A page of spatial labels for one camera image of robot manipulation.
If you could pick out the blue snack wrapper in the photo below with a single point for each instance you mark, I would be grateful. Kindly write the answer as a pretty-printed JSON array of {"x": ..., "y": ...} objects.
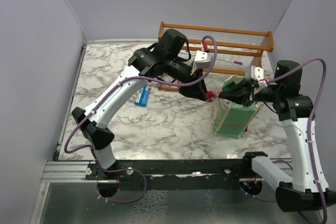
[{"x": 142, "y": 98}]

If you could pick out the green candy bag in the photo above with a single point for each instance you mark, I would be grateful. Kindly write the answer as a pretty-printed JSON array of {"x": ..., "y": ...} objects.
[{"x": 228, "y": 85}]

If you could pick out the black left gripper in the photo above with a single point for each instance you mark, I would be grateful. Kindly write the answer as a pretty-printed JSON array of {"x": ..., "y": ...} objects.
[{"x": 196, "y": 91}]

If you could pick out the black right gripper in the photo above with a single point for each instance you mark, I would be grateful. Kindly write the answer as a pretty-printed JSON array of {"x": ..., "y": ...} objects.
[{"x": 244, "y": 92}]

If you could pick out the purple capped marker pen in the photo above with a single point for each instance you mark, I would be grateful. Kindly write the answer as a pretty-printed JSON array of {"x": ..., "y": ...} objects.
[{"x": 231, "y": 61}]

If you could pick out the wooden shelf rack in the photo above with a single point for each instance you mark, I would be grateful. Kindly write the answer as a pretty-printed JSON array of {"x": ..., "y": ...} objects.
[{"x": 245, "y": 46}]

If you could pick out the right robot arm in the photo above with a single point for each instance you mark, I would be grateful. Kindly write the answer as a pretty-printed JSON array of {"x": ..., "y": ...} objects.
[{"x": 307, "y": 188}]

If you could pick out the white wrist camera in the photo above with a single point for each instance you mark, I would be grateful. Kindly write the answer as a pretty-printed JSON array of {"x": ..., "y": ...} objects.
[
  {"x": 255, "y": 76},
  {"x": 202, "y": 59}
]

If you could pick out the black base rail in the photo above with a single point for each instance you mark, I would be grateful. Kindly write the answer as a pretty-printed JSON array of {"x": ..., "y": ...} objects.
[{"x": 176, "y": 174}]

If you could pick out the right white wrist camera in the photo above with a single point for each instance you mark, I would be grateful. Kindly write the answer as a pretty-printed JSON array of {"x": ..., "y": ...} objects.
[{"x": 255, "y": 76}]

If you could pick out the red small snack packet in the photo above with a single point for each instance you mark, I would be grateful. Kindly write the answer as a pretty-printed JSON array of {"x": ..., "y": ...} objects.
[{"x": 211, "y": 95}]

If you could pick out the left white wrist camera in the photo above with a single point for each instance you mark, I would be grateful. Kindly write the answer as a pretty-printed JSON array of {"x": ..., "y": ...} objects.
[{"x": 202, "y": 59}]

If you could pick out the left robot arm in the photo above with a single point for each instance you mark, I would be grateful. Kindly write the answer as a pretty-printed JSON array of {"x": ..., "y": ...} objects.
[{"x": 146, "y": 65}]

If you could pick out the green beige paper bag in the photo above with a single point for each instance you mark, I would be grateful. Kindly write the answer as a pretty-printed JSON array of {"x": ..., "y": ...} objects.
[{"x": 230, "y": 119}]

